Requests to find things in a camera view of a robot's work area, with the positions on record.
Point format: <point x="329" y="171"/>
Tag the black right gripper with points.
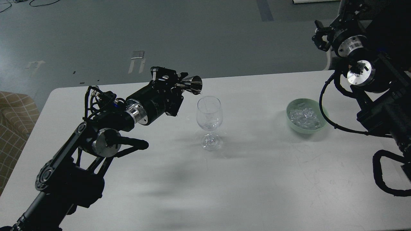
<point x="344" y="36"/>

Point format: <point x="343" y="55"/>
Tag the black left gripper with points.
<point x="159" y="97"/>

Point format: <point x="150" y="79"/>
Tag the steel double jigger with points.
<point x="191" y="84"/>

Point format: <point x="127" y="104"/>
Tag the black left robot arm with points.
<point x="74" y="177"/>

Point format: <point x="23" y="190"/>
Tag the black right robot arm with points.
<point x="371" y="70"/>

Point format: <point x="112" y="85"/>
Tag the clear wine glass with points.
<point x="209" y="117"/>

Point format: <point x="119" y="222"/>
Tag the clear ice cubes pile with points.
<point x="305" y="118"/>

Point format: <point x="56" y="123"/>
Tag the white office chair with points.
<point x="332" y="60"/>

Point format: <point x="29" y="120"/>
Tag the grey tape strips on floor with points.
<point x="137" y="62"/>

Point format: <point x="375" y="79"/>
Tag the green bowl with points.
<point x="302" y="103"/>

